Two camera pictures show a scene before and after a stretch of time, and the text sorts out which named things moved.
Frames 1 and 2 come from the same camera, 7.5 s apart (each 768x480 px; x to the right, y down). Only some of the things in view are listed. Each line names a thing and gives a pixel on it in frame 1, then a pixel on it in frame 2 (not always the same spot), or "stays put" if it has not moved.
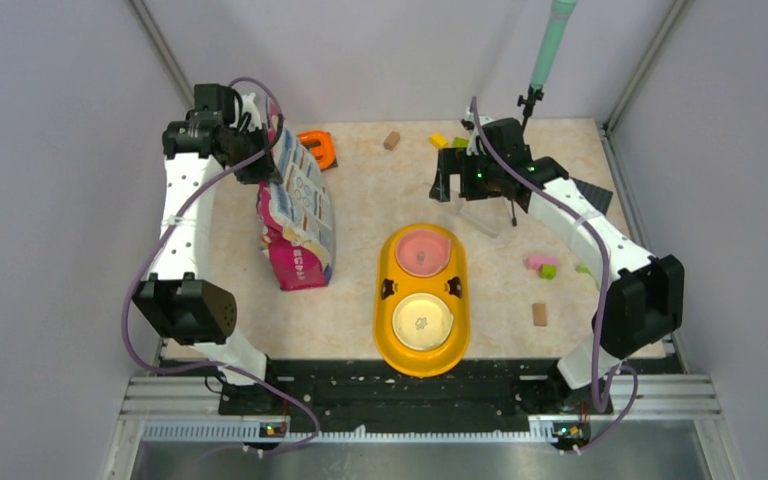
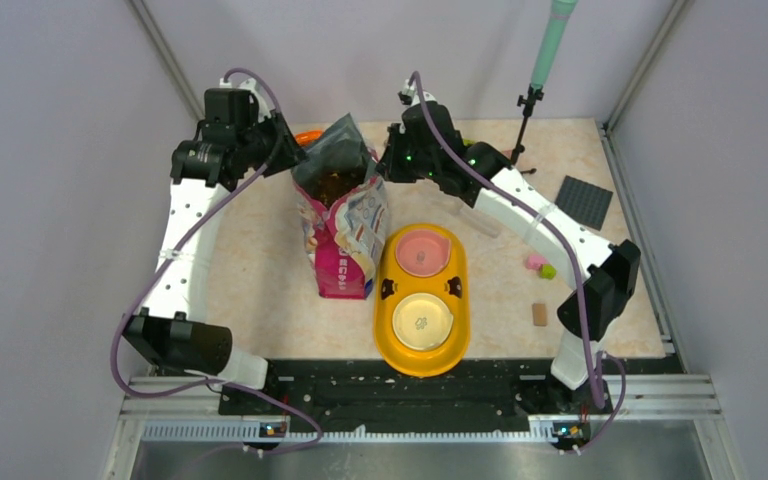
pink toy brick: (534, 262) stays put
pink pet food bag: (296, 218) to (344, 206)
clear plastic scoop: (489, 215) stays put
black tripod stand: (534, 93) stays put
